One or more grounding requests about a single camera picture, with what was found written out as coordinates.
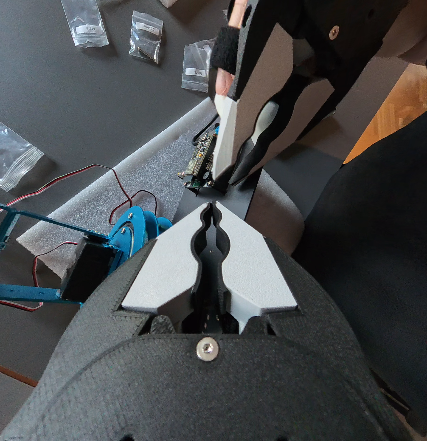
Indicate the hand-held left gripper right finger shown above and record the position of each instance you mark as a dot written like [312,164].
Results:
[258,272]

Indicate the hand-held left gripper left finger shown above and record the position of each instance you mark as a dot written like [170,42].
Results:
[162,268]

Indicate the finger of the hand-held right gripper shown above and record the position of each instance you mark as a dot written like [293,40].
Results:
[303,110]
[265,69]

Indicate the blue toy robot arm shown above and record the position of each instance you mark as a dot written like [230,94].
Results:
[141,227]

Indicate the black metal base plate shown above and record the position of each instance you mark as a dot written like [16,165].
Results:
[227,203]

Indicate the person's right forearm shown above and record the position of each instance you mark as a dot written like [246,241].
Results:
[413,24]

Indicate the dark grey desk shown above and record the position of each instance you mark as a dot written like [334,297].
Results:
[79,103]

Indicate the person's right hand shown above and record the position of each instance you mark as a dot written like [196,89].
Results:
[238,12]

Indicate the green circuit board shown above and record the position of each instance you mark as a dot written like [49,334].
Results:
[199,155]

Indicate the grey foam sheet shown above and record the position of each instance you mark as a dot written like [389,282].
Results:
[158,151]

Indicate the group of small screw bags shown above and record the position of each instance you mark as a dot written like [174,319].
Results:
[86,20]

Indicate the large empty zip bag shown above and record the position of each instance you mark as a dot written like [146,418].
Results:
[13,155]

